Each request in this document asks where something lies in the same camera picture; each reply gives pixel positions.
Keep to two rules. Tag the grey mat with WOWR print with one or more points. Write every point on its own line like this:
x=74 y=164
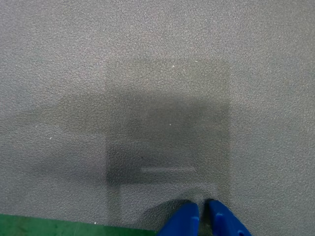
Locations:
x=157 y=86

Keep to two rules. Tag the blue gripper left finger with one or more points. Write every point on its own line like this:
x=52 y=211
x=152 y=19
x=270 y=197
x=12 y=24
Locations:
x=185 y=221

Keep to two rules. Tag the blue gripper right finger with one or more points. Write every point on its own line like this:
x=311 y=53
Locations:
x=224 y=221

